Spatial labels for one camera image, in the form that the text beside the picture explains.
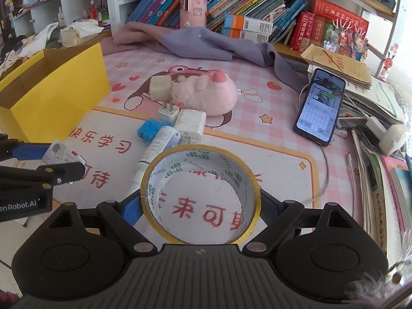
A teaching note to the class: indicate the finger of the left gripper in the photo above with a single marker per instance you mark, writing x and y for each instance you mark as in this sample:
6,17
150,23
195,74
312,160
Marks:
14,148
59,174

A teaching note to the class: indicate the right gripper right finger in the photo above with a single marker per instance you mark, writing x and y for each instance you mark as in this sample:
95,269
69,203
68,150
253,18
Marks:
281,219

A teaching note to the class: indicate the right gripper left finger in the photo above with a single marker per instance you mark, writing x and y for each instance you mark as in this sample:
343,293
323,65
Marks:
116,221

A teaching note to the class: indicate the white printed card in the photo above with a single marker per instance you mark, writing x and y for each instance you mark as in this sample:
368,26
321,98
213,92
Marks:
59,153

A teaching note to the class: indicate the clear tape roll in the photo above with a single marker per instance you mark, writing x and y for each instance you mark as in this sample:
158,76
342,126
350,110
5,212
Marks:
199,194

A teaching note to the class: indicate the blue wrapper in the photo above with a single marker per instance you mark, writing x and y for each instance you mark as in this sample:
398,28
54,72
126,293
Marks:
148,131

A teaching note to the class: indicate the white cream tube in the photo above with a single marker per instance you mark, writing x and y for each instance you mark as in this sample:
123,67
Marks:
167,137

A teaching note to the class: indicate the small white plug charger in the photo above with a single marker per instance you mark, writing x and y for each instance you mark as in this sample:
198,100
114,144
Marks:
168,113

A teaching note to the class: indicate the large white charger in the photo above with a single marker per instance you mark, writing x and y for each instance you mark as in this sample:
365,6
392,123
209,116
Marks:
191,125

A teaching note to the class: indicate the cream foam cube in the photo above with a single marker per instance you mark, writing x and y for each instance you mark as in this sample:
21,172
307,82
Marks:
160,88

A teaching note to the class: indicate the yellow cardboard box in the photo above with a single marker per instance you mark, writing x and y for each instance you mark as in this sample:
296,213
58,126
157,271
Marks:
46,97

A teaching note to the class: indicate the pile of clothes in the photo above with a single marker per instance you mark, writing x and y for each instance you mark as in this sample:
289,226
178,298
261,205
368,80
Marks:
18,49

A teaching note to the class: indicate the black smartphone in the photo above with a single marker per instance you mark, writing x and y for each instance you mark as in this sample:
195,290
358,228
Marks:
318,114

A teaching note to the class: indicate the stack of papers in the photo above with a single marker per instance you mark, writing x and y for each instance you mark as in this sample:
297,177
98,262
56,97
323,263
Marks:
385,216

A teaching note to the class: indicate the pink cartoon desk mat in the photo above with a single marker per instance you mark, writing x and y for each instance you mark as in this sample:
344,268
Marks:
259,130

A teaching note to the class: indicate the cream tissue pouch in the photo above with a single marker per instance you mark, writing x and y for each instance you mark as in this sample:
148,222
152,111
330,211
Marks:
78,33

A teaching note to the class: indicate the white power adapter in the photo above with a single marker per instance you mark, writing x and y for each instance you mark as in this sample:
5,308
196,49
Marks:
390,140

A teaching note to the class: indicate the pink plush toy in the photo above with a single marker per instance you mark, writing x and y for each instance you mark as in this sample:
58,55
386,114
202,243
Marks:
213,93

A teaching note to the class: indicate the pink purple cloth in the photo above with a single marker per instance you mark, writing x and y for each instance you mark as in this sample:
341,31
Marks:
202,43

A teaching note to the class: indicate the brown paper envelope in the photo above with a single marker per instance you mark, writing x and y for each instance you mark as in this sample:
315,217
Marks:
346,67

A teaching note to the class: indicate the lower orange blue box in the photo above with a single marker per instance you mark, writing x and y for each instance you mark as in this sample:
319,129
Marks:
244,34

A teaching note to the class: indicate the orange blue box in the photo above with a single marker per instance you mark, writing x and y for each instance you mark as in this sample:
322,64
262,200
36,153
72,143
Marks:
239,22
244,34

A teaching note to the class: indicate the upper orange blue box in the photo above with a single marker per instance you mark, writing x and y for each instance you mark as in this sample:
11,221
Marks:
239,22

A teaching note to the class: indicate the red dictionary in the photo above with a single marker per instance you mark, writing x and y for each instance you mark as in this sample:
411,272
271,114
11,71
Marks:
331,11

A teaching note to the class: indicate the pink cylindrical device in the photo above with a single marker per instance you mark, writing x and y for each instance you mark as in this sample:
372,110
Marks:
192,13

